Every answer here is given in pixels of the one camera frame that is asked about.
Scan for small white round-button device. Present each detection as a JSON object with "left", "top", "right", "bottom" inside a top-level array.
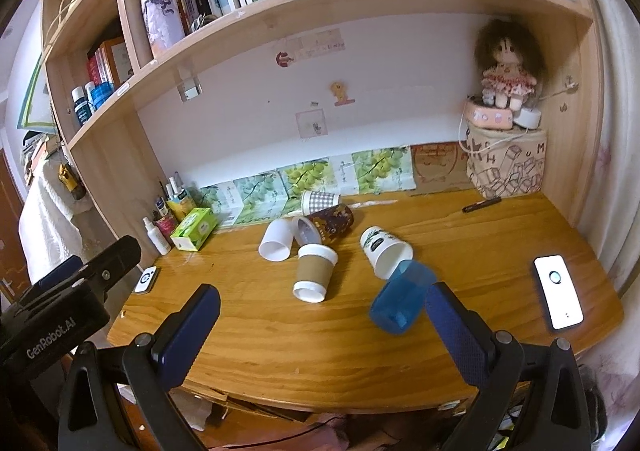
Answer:
[{"left": 133, "top": 267, "right": 160, "bottom": 294}]

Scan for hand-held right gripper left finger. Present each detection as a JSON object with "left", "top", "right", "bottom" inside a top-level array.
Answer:
[{"left": 57, "top": 283, "right": 222, "bottom": 451}]

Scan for blue translucent plastic cup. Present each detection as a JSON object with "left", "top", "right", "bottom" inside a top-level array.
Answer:
[{"left": 369, "top": 259, "right": 438, "bottom": 333}]

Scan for white leaf print paper cup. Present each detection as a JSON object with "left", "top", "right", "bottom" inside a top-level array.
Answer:
[{"left": 360, "top": 226, "right": 415, "bottom": 281}]

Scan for plain white plastic cup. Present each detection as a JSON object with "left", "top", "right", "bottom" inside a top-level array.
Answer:
[{"left": 258, "top": 218, "right": 293, "bottom": 262}]

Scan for dark blue white-capped bottle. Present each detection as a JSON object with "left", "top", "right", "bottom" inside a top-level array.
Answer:
[{"left": 70, "top": 86, "right": 94, "bottom": 127}]

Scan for white cable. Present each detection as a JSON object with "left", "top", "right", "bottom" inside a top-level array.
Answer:
[{"left": 457, "top": 80, "right": 582, "bottom": 155}]

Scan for clear plastic wall hook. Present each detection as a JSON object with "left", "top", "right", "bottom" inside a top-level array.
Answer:
[{"left": 176, "top": 65, "right": 204, "bottom": 103}]

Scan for white floral tumbler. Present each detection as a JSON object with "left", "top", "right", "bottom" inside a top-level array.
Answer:
[{"left": 138, "top": 0, "right": 187, "bottom": 60}]

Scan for green framed board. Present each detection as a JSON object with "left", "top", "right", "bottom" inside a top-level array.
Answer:
[{"left": 16, "top": 49, "right": 57, "bottom": 134}]

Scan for light blue bottle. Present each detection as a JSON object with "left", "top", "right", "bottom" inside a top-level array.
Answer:
[{"left": 84, "top": 80, "right": 116, "bottom": 113}]

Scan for pink flat box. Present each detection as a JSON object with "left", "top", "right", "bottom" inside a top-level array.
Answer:
[{"left": 463, "top": 98, "right": 516, "bottom": 130}]

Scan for row of red-spined books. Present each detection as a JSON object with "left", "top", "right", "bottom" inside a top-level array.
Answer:
[{"left": 85, "top": 36, "right": 134, "bottom": 93}]

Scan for small white-capped bottles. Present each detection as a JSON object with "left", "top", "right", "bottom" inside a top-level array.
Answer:
[{"left": 165, "top": 173, "right": 189, "bottom": 204}]

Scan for yellow bottle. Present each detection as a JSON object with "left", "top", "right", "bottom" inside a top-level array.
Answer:
[{"left": 167, "top": 190, "right": 197, "bottom": 223}]

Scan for white round device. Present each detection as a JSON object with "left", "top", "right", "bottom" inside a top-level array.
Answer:
[{"left": 514, "top": 106, "right": 544, "bottom": 131}]

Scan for brown sleeve paper coffee cup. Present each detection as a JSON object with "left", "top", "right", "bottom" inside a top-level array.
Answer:
[{"left": 292, "top": 244, "right": 339, "bottom": 304}]

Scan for smartphone with lit white screen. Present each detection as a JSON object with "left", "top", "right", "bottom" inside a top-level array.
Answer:
[{"left": 533, "top": 254, "right": 585, "bottom": 331}]

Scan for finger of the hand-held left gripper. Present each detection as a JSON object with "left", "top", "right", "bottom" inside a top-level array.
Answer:
[
  {"left": 20, "top": 255, "right": 86, "bottom": 301},
  {"left": 75, "top": 235, "right": 142, "bottom": 304}
]

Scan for dark brown patterned paper cup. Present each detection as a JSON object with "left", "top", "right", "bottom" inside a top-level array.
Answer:
[{"left": 291, "top": 204, "right": 355, "bottom": 247}]

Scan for green tissue box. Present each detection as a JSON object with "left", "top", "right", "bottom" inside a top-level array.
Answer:
[{"left": 170, "top": 207, "right": 220, "bottom": 252}]

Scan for curly-haired rag doll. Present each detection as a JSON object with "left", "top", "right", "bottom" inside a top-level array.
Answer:
[{"left": 473, "top": 18, "right": 548, "bottom": 112}]

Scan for black pen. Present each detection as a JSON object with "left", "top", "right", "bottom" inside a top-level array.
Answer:
[{"left": 462, "top": 196, "right": 503, "bottom": 214}]

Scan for yellow cartoon wall sticker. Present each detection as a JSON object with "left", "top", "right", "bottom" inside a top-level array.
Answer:
[{"left": 331, "top": 80, "right": 356, "bottom": 107}]

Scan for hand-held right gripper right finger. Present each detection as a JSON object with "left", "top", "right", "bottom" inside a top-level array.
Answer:
[{"left": 424, "top": 282, "right": 609, "bottom": 451}]

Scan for white lace cloth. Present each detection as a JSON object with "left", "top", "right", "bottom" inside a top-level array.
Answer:
[{"left": 18, "top": 151, "right": 103, "bottom": 284}]

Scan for patterned paper box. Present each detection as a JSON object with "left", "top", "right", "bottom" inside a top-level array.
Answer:
[{"left": 465, "top": 125, "right": 549, "bottom": 200}]

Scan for pink jar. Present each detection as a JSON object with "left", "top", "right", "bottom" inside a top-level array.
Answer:
[{"left": 153, "top": 212, "right": 177, "bottom": 247}]

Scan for white spray bottle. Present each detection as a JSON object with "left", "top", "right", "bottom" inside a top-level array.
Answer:
[{"left": 142, "top": 216, "right": 172, "bottom": 256}]

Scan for square pale wall sticker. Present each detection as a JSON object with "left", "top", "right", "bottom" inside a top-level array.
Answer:
[{"left": 294, "top": 110, "right": 329, "bottom": 138}]

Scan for checkered paper cup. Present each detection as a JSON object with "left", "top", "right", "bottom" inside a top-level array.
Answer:
[{"left": 301, "top": 190, "right": 342, "bottom": 216}]

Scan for grape print tissue pack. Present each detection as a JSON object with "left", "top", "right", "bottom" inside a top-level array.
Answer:
[
  {"left": 277, "top": 157, "right": 357, "bottom": 199},
  {"left": 351, "top": 146, "right": 417, "bottom": 194},
  {"left": 234, "top": 170, "right": 291, "bottom": 226},
  {"left": 199, "top": 180, "right": 245, "bottom": 228}
]

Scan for brown cardboard with drawing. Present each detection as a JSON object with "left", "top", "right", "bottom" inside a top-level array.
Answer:
[{"left": 410, "top": 142, "right": 476, "bottom": 196}]

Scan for yellow hanging charm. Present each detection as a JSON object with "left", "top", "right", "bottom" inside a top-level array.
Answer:
[{"left": 58, "top": 162, "right": 86, "bottom": 202}]

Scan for white curtain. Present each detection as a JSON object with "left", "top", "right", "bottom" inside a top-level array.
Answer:
[{"left": 570, "top": 0, "right": 640, "bottom": 382}]

